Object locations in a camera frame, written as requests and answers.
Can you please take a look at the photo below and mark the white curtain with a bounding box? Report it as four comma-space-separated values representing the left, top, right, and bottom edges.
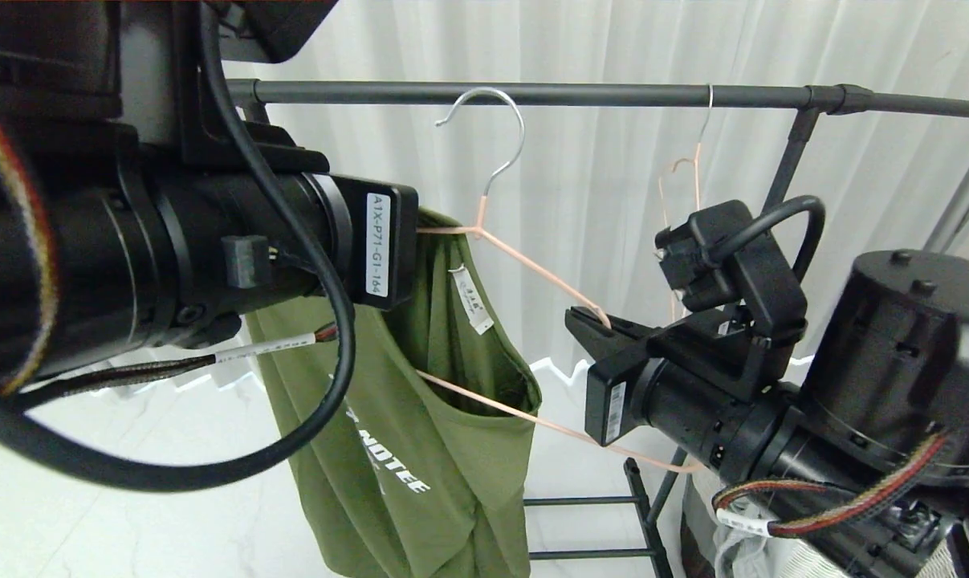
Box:
75, 0, 969, 402

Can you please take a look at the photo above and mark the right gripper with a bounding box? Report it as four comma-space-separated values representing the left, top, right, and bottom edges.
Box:
585, 340, 808, 484

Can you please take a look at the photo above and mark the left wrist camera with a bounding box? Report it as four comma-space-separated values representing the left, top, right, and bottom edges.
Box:
175, 0, 340, 173

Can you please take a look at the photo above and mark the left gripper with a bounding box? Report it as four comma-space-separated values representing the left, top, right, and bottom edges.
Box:
131, 171, 421, 352

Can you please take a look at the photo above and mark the green printed T-shirt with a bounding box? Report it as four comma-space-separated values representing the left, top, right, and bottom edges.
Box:
243, 207, 543, 578

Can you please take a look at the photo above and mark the white laundry basket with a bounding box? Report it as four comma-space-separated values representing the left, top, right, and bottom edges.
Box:
681, 474, 967, 578

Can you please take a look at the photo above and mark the pink clothes hanger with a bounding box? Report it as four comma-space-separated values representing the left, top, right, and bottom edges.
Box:
657, 84, 715, 322
416, 87, 703, 474

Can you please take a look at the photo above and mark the black clothes rack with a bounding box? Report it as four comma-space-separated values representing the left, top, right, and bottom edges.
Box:
227, 79, 969, 578

